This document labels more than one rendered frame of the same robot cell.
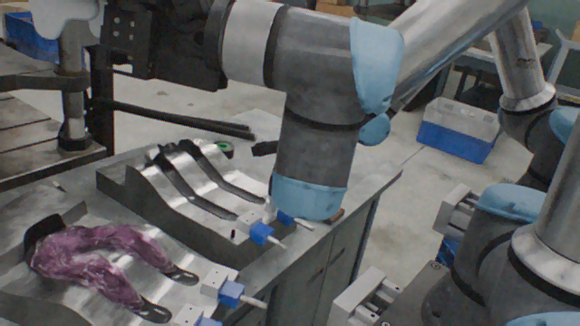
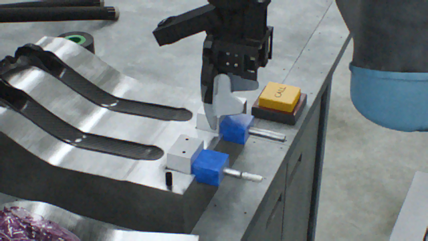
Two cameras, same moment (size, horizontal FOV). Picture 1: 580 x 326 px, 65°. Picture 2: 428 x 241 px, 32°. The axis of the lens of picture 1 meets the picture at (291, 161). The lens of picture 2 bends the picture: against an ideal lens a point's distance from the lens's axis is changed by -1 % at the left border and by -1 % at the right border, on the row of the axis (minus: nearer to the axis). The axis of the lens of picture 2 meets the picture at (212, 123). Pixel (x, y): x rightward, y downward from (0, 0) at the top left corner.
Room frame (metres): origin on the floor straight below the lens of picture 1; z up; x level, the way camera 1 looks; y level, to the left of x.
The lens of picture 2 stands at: (0.02, 0.16, 1.52)
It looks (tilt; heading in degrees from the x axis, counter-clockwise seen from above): 33 degrees down; 351
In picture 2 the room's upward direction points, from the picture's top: straight up
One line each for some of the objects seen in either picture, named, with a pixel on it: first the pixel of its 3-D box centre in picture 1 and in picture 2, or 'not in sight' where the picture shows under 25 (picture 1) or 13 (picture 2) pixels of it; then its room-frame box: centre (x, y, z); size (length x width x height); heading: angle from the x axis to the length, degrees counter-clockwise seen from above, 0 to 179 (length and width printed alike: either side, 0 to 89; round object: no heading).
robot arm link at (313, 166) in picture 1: (315, 152); (410, 21); (0.42, -0.02, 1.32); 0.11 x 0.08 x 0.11; 175
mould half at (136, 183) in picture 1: (197, 187); (70, 120); (1.04, 0.24, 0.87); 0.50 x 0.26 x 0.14; 60
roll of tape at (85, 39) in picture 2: (222, 150); (74, 47); (1.38, 0.24, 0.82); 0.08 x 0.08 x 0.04
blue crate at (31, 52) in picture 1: (46, 52); not in sight; (4.15, 2.48, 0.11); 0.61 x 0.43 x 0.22; 66
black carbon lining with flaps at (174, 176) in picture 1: (199, 175); (73, 98); (1.02, 0.23, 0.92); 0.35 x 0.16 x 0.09; 60
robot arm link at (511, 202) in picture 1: (516, 240); not in sight; (0.51, -0.31, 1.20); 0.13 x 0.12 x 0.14; 175
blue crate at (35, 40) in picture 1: (45, 30); not in sight; (4.15, 2.48, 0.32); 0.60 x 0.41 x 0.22; 66
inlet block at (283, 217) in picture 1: (291, 217); (243, 128); (0.94, -0.02, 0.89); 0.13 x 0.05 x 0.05; 60
